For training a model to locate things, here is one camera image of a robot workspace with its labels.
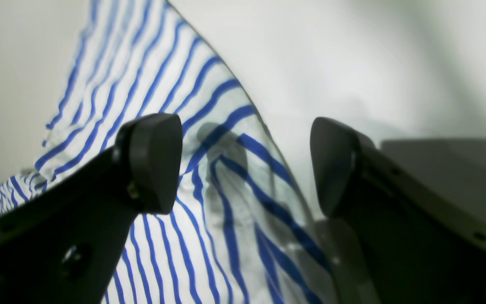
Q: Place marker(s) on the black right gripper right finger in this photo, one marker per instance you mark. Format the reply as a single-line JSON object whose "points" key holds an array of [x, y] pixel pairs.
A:
{"points": [[416, 208]]}

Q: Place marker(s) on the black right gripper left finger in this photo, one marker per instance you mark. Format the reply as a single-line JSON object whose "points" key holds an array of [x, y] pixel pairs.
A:
{"points": [[63, 246]]}

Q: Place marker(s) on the blue white striped T-shirt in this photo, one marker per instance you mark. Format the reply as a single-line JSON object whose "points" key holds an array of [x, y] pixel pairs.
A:
{"points": [[239, 231]]}

